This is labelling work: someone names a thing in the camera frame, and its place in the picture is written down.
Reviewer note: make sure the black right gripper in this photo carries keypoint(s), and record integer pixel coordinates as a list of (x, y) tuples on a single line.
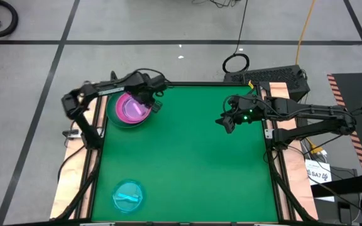
[(247, 110)]

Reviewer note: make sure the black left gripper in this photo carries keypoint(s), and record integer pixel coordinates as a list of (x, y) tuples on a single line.
[(146, 86)]

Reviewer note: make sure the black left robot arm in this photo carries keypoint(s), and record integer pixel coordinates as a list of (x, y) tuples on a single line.
[(105, 89)]

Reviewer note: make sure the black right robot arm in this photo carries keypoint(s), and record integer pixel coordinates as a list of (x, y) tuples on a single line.
[(310, 111)]

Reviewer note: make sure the large green plastic plate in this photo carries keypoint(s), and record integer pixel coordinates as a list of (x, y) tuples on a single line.
[(112, 116)]

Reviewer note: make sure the wooden base board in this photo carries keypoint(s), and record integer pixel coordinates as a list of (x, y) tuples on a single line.
[(71, 169)]

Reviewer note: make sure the white paper sign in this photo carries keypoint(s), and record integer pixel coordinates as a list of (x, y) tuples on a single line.
[(317, 175)]

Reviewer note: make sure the black hazard-striped floor mat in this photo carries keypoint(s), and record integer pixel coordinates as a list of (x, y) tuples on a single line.
[(350, 91)]

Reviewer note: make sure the black aluminium table frame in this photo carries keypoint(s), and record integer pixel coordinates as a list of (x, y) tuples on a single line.
[(200, 84)]

